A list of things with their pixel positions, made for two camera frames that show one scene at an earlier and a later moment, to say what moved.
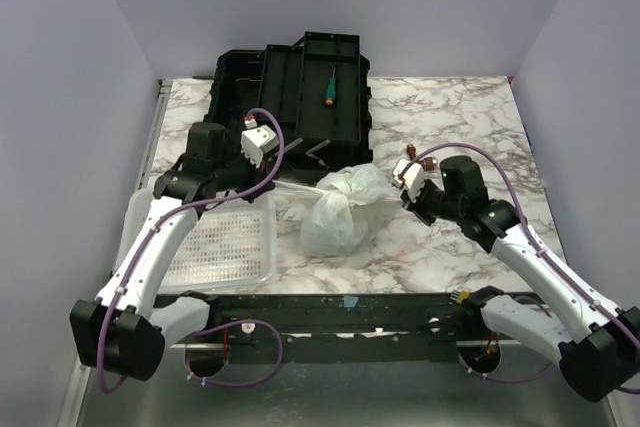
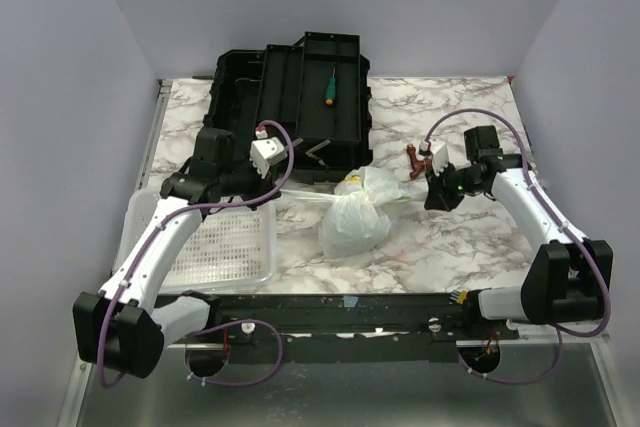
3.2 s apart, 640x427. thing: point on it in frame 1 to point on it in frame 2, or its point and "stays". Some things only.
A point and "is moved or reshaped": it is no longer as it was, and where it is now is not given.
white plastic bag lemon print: [342, 208] is moved or reshaped
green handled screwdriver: [331, 88] stays
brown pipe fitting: [428, 163] stays
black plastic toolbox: [314, 96] stays
